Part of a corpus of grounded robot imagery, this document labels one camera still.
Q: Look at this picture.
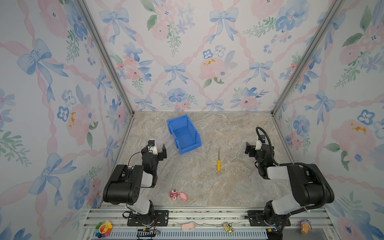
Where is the yellow handled screwdriver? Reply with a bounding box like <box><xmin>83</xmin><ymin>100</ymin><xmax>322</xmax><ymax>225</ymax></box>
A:
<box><xmin>217</xmin><ymin>149</ymin><xmax>221</xmax><ymax>172</ymax></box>

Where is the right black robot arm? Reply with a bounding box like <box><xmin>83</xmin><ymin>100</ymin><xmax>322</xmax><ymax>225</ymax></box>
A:
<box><xmin>245</xmin><ymin>140</ymin><xmax>335</xmax><ymax>226</ymax></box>

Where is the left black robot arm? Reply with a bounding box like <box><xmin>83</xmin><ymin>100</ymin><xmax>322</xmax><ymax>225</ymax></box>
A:
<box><xmin>103</xmin><ymin>140</ymin><xmax>167</xmax><ymax>217</ymax></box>

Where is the blue plastic storage bin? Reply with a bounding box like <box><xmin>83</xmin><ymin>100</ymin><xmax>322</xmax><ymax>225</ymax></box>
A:
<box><xmin>167</xmin><ymin>115</ymin><xmax>202</xmax><ymax>155</ymax></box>

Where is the pink round toy figure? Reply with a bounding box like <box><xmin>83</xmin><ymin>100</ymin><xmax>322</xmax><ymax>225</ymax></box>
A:
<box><xmin>170</xmin><ymin>190</ymin><xmax>179</xmax><ymax>200</ymax></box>

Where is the pink pig toy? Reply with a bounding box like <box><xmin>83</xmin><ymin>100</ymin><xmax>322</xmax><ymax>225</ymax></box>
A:
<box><xmin>179</xmin><ymin>193</ymin><xmax>188</xmax><ymax>202</ymax></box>

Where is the pink oval toy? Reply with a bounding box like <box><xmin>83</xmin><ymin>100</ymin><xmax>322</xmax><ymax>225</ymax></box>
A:
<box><xmin>181</xmin><ymin>222</ymin><xmax>196</xmax><ymax>231</ymax></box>

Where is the yellow green small toy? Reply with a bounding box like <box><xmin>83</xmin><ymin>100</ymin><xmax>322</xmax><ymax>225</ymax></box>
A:
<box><xmin>223</xmin><ymin>223</ymin><xmax>234</xmax><ymax>234</ymax></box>

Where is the brown blue toy figure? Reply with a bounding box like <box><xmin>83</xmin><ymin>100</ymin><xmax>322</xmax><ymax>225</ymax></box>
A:
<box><xmin>300</xmin><ymin>219</ymin><xmax>312</xmax><ymax>235</ymax></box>

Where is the rainbow flower toy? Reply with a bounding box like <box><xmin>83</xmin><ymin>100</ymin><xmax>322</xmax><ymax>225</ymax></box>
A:
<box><xmin>95</xmin><ymin>221</ymin><xmax>113</xmax><ymax>239</ymax></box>

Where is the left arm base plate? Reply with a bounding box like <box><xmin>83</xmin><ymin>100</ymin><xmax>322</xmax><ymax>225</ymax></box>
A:
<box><xmin>127</xmin><ymin>210</ymin><xmax>169</xmax><ymax>227</ymax></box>

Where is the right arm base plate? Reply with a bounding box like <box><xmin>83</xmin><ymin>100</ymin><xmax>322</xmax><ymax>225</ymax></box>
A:
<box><xmin>245</xmin><ymin>210</ymin><xmax>285</xmax><ymax>227</ymax></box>

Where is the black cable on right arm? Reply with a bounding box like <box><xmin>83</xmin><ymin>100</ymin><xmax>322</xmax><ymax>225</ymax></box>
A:
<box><xmin>255</xmin><ymin>126</ymin><xmax>328</xmax><ymax>211</ymax></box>

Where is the aluminium rail frame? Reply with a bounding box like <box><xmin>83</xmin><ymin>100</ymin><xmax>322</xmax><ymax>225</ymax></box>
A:
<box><xmin>78</xmin><ymin>204</ymin><xmax>341</xmax><ymax>240</ymax></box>

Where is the left corner aluminium post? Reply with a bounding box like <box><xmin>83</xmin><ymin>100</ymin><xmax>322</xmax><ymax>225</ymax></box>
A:
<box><xmin>74</xmin><ymin>0</ymin><xmax>134</xmax><ymax>117</ymax></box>

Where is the corner aluminium post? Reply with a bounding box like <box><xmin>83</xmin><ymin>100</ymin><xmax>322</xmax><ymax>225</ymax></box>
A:
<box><xmin>271</xmin><ymin>0</ymin><xmax>345</xmax><ymax>117</ymax></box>
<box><xmin>74</xmin><ymin>0</ymin><xmax>134</xmax><ymax>117</ymax></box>

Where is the right corner aluminium post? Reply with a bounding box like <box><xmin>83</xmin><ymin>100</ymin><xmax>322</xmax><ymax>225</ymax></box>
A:
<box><xmin>271</xmin><ymin>0</ymin><xmax>345</xmax><ymax>117</ymax></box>

